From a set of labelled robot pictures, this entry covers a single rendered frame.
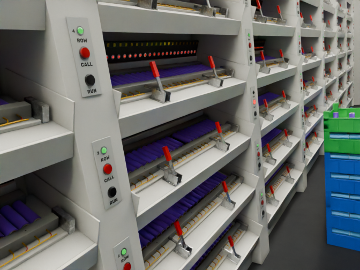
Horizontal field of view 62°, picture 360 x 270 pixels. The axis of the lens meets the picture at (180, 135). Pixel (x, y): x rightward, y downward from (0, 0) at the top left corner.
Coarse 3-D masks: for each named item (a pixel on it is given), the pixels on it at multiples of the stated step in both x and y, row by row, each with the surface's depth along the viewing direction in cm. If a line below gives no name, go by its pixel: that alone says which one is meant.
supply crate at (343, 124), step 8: (336, 104) 125; (328, 112) 111; (344, 112) 126; (328, 120) 112; (336, 120) 110; (344, 120) 109; (352, 120) 107; (328, 128) 113; (336, 128) 111; (344, 128) 109; (352, 128) 108
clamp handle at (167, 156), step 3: (162, 147) 70; (165, 147) 70; (165, 150) 70; (168, 150) 71; (165, 153) 70; (168, 153) 71; (165, 156) 71; (168, 156) 70; (168, 159) 70; (171, 159) 71; (168, 162) 71; (171, 162) 71; (171, 165) 71; (171, 168) 71; (171, 171) 71; (174, 171) 71; (174, 174) 71
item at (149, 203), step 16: (208, 112) 113; (224, 112) 109; (160, 128) 90; (240, 128) 107; (208, 144) 94; (240, 144) 99; (192, 160) 83; (208, 160) 85; (224, 160) 91; (192, 176) 76; (208, 176) 84; (144, 192) 66; (160, 192) 67; (176, 192) 70; (144, 208) 61; (160, 208) 66; (144, 224) 62
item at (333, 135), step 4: (332, 132) 117; (336, 132) 116; (340, 132) 115; (332, 136) 113; (336, 136) 112; (340, 136) 112; (344, 136) 111; (348, 136) 110; (352, 136) 109; (356, 136) 108
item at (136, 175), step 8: (224, 128) 103; (208, 136) 94; (216, 136) 99; (224, 136) 100; (192, 144) 87; (200, 144) 90; (176, 152) 81; (184, 152) 83; (160, 160) 75; (176, 160) 79; (144, 168) 70; (152, 168) 72; (128, 176) 66; (136, 176) 67; (144, 176) 70
